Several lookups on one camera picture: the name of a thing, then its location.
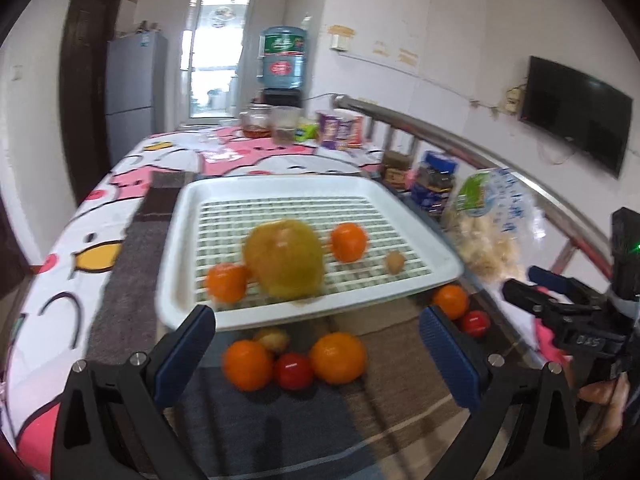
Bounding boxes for brown plaid blanket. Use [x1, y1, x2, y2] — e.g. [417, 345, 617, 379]
[87, 170, 551, 480]

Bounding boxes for blue water jug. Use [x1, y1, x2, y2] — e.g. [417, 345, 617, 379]
[257, 26, 307, 92]

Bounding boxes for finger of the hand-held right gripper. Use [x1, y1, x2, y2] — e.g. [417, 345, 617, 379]
[528, 265, 608, 306]
[501, 279, 608, 331]

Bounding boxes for clear bag of dried noodles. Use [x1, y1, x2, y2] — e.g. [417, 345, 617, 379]
[442, 167, 546, 281]

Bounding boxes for dark jar with blue lid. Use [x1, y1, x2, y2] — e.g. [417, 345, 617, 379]
[410, 151, 458, 216]

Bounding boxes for white slotted plastic tray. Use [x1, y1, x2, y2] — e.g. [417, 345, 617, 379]
[156, 176, 466, 333]

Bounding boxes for grey refrigerator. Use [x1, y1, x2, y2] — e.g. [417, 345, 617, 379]
[105, 31, 168, 168]

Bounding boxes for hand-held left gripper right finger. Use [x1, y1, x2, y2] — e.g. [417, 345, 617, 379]
[419, 304, 583, 480]

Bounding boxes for person's right hand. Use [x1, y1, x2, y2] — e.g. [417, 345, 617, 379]
[575, 372, 632, 453]

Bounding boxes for cardboard snack box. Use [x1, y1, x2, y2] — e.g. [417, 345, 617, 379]
[382, 152, 418, 191]

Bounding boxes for orange mandarin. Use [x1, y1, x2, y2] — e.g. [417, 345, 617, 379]
[309, 332, 367, 386]
[330, 222, 369, 264]
[432, 284, 470, 321]
[206, 262, 249, 304]
[221, 340, 274, 392]

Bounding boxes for glass balcony door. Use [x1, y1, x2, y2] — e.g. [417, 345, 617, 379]
[182, 0, 266, 126]

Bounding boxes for large yellow-green pear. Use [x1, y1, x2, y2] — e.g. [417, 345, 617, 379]
[243, 218, 326, 301]

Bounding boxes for clear plastic cup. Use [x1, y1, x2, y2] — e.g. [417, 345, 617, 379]
[270, 105, 300, 143]

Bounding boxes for purple instant noodle cup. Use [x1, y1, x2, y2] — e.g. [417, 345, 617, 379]
[316, 110, 346, 150]

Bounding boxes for red tomato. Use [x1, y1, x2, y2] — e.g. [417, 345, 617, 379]
[272, 352, 316, 391]
[461, 310, 492, 338]

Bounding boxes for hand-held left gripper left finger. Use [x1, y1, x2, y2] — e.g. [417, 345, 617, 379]
[50, 304, 217, 480]

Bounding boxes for black wall television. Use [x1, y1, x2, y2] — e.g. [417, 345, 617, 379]
[518, 56, 633, 178]

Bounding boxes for dark wooden door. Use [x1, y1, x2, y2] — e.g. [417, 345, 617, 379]
[60, 0, 123, 206]

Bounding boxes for red instant noodle cup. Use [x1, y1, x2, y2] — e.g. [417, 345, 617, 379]
[332, 108, 366, 148]

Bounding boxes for black water dispenser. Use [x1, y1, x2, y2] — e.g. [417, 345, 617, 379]
[261, 89, 303, 108]

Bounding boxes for glass jar with red contents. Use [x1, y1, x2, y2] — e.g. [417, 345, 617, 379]
[239, 104, 273, 138]

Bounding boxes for clear plastic wrapper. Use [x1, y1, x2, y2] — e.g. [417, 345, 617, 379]
[199, 130, 238, 161]

